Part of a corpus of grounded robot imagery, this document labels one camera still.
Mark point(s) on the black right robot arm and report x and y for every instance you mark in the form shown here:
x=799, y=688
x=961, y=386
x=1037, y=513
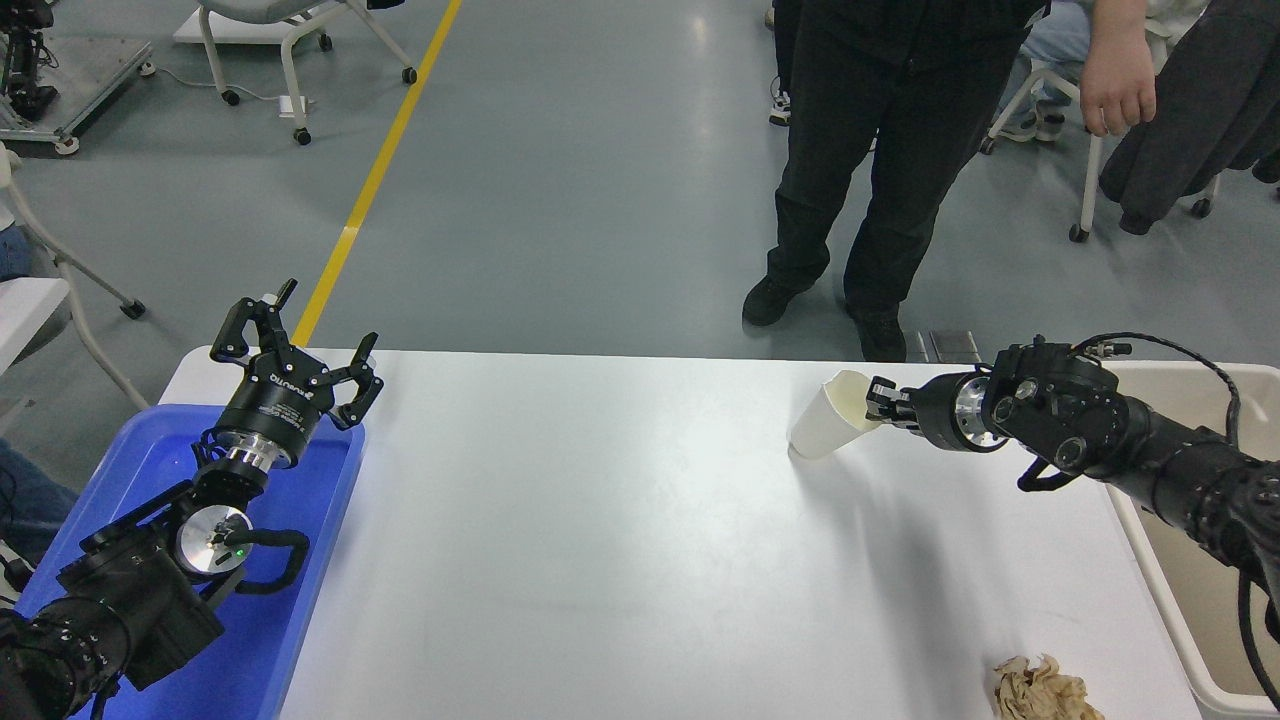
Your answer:
x=1090, y=420

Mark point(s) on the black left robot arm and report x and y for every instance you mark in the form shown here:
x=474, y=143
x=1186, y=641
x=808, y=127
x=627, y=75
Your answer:
x=140, y=590

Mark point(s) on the large pale bin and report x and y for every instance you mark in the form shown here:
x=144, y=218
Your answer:
x=1195, y=605

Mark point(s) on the metal floor plate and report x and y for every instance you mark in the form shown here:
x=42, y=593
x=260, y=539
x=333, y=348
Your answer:
x=950, y=346

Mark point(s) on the person's left hand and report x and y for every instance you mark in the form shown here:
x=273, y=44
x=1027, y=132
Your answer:
x=1118, y=80

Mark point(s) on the person's left forearm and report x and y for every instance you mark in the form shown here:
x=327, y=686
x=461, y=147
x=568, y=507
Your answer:
x=1118, y=14

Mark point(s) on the crumpled tan paper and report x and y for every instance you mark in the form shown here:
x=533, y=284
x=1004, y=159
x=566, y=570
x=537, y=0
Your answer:
x=1040, y=690

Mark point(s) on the dark grey jacket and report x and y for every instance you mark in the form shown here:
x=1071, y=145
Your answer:
x=1200, y=110

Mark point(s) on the white power strip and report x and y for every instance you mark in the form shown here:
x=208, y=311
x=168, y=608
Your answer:
x=294, y=106

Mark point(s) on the white wheeled chair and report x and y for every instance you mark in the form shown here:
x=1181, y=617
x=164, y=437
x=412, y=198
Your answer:
x=1090, y=170
x=290, y=40
x=70, y=280

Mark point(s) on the blue plastic tray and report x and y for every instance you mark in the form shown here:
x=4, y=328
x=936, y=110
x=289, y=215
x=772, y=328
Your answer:
x=300, y=600

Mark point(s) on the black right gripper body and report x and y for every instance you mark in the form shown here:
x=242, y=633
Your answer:
x=938, y=412

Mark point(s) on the white paper cup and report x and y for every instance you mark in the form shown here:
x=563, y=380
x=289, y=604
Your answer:
x=822, y=425

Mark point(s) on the black equipment stand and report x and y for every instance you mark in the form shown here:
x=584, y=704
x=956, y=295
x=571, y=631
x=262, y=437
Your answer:
x=25, y=60

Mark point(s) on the white flat board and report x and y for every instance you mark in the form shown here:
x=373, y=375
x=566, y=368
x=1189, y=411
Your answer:
x=240, y=25

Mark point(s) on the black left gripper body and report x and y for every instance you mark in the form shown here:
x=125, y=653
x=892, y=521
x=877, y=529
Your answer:
x=275, y=400

